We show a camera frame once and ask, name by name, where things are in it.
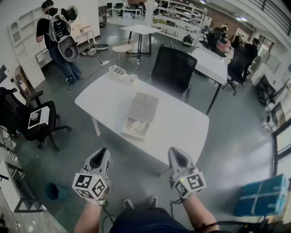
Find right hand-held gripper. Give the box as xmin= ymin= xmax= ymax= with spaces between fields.
xmin=167 ymin=147 xmax=207 ymax=199

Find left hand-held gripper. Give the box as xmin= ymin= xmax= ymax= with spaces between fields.
xmin=72 ymin=147 xmax=112 ymax=206

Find white paper wrapper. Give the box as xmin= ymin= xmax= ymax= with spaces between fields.
xmin=129 ymin=120 xmax=148 ymax=134

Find beige box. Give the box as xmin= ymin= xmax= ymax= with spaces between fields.
xmin=120 ymin=91 xmax=159 ymax=142

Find person's right forearm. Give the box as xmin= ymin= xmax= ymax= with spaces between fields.
xmin=181 ymin=195 xmax=220 ymax=232

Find person's left forearm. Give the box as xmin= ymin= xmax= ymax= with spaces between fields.
xmin=74 ymin=199 xmax=105 ymax=233

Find white flat box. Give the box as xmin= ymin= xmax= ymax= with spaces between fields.
xmin=27 ymin=106 xmax=50 ymax=130

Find teal wrapped box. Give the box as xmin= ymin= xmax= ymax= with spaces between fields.
xmin=233 ymin=173 xmax=290 ymax=217

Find white metal shelving unit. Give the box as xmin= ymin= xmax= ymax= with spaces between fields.
xmin=152 ymin=0 xmax=209 ymax=41

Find teal waste bin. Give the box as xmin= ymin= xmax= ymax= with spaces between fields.
xmin=45 ymin=182 xmax=69 ymax=201

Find person's dark shorts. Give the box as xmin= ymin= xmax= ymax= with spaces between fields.
xmin=109 ymin=206 xmax=195 ymax=233

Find black armrest office chair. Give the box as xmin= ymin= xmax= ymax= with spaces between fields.
xmin=0 ymin=87 xmax=72 ymax=152

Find white mug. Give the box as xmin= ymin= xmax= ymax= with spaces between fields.
xmin=126 ymin=74 xmax=139 ymax=86

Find white compartment organizer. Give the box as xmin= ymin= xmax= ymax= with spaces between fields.
xmin=109 ymin=65 xmax=127 ymax=82

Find black mesh office chair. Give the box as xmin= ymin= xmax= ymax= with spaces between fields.
xmin=151 ymin=46 xmax=198 ymax=102

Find white long table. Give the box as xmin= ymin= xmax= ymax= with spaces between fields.
xmin=190 ymin=47 xmax=229 ymax=116

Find black and green helmet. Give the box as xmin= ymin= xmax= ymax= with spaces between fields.
xmin=182 ymin=33 xmax=194 ymax=48

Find white and black backpack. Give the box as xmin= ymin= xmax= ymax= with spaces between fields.
xmin=48 ymin=14 xmax=80 ymax=62

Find white vanity desk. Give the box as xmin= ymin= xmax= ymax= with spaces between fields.
xmin=70 ymin=23 xmax=98 ymax=45

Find white square table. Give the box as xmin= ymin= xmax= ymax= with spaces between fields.
xmin=120 ymin=24 xmax=161 ymax=56

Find black balcony railing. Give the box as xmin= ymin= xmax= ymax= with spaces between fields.
xmin=249 ymin=0 xmax=291 ymax=37

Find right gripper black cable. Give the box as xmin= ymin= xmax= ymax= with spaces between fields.
xmin=169 ymin=198 xmax=184 ymax=219

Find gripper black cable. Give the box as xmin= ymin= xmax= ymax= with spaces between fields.
xmin=100 ymin=199 xmax=115 ymax=225
xmin=169 ymin=198 xmax=184 ymax=219

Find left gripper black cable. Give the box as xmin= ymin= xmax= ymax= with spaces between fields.
xmin=100 ymin=199 xmax=115 ymax=225

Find round wire side table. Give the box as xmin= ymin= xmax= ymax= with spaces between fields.
xmin=110 ymin=39 xmax=137 ymax=67

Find round wall mirror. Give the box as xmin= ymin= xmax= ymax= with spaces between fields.
xmin=67 ymin=5 xmax=80 ymax=23

